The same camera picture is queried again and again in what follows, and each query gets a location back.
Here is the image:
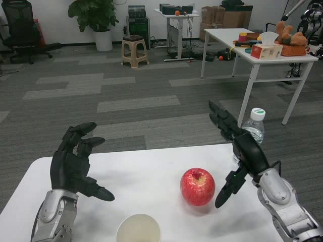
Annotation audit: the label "white folding table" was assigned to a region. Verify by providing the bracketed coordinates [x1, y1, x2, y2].
[200, 28, 319, 126]

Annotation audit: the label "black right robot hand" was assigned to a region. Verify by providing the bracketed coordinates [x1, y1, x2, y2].
[208, 100, 271, 209]

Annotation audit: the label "red apple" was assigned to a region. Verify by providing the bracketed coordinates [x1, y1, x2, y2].
[179, 167, 217, 207]

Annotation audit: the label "black office chair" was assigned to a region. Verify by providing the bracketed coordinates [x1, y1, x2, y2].
[0, 0, 62, 65]

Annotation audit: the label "white plant pot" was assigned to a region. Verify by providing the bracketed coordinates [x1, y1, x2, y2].
[94, 29, 113, 52]

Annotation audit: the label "black bag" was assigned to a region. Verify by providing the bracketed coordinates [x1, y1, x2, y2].
[220, 0, 244, 12]

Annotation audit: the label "orange basket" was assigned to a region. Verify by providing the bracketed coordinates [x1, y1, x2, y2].
[280, 44, 307, 56]

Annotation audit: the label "white standing desk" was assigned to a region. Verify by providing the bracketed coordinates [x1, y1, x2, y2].
[153, 9, 200, 63]

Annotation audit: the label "red white tissue box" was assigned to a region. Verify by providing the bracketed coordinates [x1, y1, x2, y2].
[250, 31, 284, 60]

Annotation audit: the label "white paper cup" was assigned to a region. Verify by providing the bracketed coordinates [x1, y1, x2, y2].
[116, 213, 162, 242]

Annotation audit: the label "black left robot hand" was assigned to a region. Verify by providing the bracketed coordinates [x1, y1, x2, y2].
[49, 122, 116, 202]

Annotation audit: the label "green leafy plant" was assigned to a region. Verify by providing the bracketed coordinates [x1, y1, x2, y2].
[67, 0, 120, 33]

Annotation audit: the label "black equipment boxes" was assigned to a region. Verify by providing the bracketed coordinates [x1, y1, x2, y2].
[159, 3, 194, 15]

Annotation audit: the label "brown plush toy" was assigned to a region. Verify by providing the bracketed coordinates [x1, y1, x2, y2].
[275, 21, 308, 47]

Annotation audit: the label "clear plastic water bottle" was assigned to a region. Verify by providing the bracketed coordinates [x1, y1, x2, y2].
[232, 107, 267, 162]

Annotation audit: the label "beige plastic stool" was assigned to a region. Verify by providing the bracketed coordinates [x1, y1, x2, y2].
[121, 35, 150, 68]

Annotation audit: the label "black green computer case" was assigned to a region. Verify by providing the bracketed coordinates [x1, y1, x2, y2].
[125, 5, 151, 50]

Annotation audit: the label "black white humanoid robot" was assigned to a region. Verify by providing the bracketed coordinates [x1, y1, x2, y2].
[296, 0, 323, 57]

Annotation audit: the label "silver pole black tip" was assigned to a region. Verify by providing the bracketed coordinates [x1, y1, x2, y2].
[281, 0, 307, 21]

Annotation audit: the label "red cone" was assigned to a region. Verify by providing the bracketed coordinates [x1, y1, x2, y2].
[32, 19, 46, 47]

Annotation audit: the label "large cardboard box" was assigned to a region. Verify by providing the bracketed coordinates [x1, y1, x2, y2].
[223, 5, 253, 30]

